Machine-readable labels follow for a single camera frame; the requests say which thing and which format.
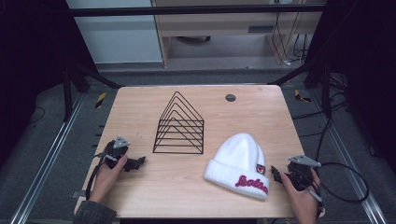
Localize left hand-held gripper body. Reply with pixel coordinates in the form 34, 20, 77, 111
103, 134, 132, 171

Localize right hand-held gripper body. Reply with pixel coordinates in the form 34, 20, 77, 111
284, 154, 322, 192

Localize white knit beanie hat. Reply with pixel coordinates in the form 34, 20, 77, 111
203, 133, 271, 202

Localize black wire file rack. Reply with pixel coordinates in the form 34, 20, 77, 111
151, 91, 205, 156

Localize person's left hand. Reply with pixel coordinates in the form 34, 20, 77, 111
89, 154, 129, 205

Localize person's right hand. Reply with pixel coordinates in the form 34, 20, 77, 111
279, 167, 323, 224

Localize yellow black striped tape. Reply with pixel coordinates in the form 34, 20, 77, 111
293, 89, 312, 104
94, 91, 107, 110

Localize black metal stand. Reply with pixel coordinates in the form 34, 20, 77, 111
267, 59, 332, 119
60, 59, 124, 122

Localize white cabinet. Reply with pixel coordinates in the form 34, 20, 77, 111
65, 0, 164, 64

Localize light wooden desk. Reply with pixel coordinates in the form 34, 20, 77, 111
150, 0, 329, 69

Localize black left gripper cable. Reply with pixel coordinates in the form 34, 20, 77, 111
85, 152, 108, 201

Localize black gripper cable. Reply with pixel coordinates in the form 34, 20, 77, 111
306, 161, 371, 203
85, 152, 108, 201

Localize metal floor rail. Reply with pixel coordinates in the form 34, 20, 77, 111
8, 92, 87, 224
307, 88, 389, 224

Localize black floor cables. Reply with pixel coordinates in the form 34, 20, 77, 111
290, 74, 351, 162

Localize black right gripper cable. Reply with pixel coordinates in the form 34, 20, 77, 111
306, 161, 371, 203

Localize black cables under desk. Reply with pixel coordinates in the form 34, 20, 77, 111
271, 0, 310, 66

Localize black horizontal frame bar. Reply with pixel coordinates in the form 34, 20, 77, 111
66, 3, 331, 18

